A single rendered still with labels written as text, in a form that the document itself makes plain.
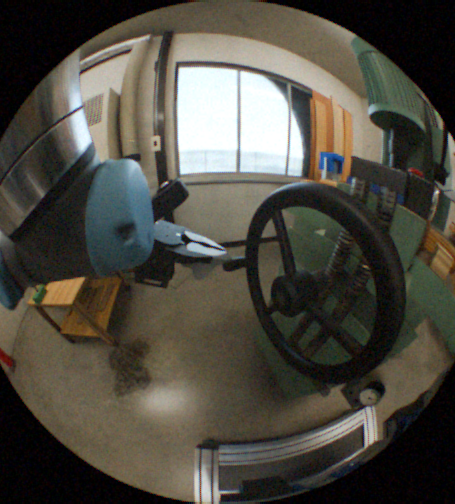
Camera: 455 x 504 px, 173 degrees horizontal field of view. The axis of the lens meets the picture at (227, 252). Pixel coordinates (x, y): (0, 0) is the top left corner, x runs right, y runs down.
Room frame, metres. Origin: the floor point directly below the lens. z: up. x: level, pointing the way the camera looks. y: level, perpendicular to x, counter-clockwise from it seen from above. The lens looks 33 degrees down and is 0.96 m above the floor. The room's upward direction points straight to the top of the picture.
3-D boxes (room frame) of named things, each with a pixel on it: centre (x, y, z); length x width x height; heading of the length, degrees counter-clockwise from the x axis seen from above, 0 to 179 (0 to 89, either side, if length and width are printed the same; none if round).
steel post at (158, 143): (1.32, 0.59, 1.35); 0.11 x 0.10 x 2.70; 105
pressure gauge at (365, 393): (-0.07, -0.30, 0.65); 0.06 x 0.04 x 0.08; 20
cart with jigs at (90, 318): (0.45, 1.10, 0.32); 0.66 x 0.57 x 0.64; 16
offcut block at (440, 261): (0.04, -0.34, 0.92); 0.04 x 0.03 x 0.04; 26
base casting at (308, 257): (0.28, -0.53, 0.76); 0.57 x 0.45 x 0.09; 110
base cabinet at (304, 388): (0.28, -0.53, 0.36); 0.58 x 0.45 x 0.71; 110
